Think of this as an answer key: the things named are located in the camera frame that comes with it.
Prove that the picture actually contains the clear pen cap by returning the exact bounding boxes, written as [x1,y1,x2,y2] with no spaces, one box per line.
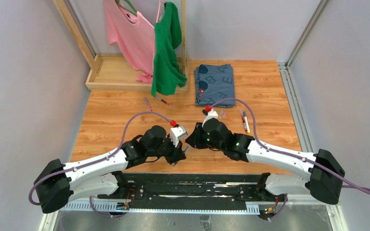
[219,110,227,119]

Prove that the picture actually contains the white pen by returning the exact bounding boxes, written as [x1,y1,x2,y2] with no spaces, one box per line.
[242,111,251,134]

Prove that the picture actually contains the purple pen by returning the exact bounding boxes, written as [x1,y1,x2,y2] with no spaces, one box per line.
[144,97,153,111]
[172,145,190,167]

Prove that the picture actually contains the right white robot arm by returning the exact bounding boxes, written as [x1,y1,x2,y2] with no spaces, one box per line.
[185,118,345,205]

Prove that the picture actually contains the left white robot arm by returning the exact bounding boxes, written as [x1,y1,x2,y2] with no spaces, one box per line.
[31,125,187,214]

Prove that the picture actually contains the folded blue t-shirt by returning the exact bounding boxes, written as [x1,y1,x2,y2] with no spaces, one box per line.
[194,64,236,108]

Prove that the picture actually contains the green t-shirt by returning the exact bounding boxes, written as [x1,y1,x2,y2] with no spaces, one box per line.
[151,2,187,97]

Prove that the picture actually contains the wooden clothes rack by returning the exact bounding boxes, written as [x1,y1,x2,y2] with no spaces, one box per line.
[54,0,188,93]

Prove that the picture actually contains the pink t-shirt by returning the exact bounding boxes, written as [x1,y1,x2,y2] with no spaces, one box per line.
[103,0,156,84]

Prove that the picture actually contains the green clothes hanger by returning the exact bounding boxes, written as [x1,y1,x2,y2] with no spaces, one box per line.
[115,0,137,16]

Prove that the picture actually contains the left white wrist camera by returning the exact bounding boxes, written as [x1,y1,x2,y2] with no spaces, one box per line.
[169,125,187,148]

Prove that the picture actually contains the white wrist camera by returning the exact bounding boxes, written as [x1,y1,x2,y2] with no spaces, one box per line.
[202,108,219,126]
[169,125,187,148]

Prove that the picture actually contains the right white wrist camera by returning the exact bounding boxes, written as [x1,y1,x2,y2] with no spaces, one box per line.
[202,108,219,126]

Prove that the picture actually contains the aluminium frame rail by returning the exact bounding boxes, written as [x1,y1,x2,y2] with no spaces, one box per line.
[38,178,345,231]

